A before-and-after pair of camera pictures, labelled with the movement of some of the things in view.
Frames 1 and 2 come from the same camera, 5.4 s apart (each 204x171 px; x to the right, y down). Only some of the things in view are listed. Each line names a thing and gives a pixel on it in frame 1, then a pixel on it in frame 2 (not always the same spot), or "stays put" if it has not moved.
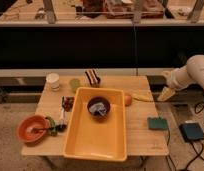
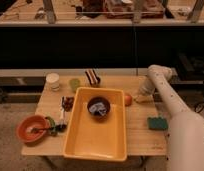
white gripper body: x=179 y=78 → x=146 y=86
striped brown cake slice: x=93 y=78 stays put
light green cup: x=74 y=84 stays put
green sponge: x=157 y=123 stays put
